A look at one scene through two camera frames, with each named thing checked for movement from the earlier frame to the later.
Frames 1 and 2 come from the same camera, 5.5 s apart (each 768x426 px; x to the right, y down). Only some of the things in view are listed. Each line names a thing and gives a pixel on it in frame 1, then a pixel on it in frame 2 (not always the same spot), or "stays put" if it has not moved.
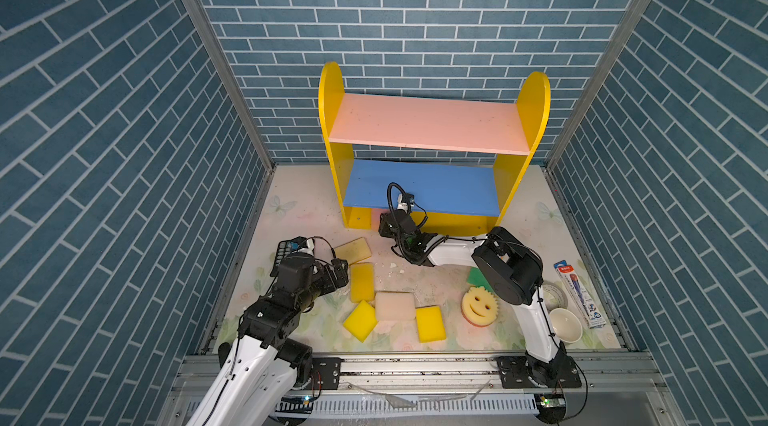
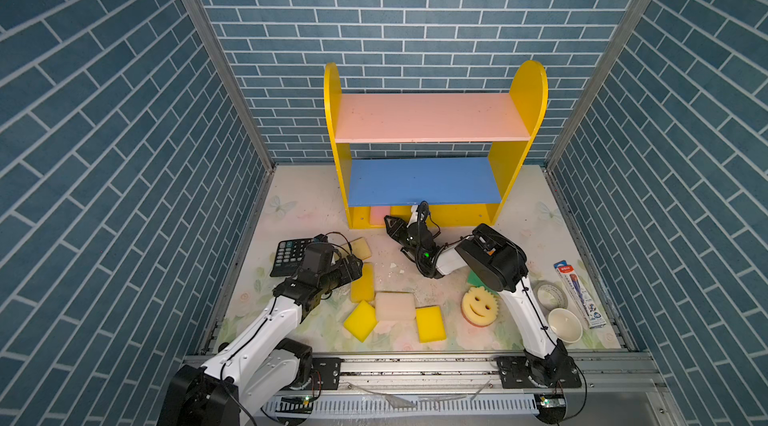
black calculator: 283,249 stays put
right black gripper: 384,225 to 396,231
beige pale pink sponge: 395,306 stays put
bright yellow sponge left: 361,320 stays put
